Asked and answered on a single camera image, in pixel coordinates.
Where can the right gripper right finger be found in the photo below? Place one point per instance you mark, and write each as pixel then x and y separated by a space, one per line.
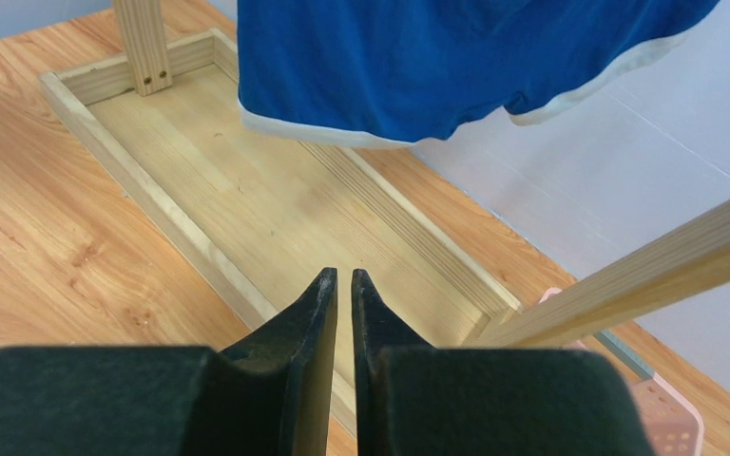
pixel 413 398

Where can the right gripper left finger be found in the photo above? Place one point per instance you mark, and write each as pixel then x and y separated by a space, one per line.
pixel 267 394

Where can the blue underwear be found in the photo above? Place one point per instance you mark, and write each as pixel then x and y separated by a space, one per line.
pixel 387 74

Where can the wooden clothes rack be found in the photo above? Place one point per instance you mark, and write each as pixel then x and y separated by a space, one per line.
pixel 260 216

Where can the pink plastic basket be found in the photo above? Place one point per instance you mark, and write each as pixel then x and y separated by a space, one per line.
pixel 673 425

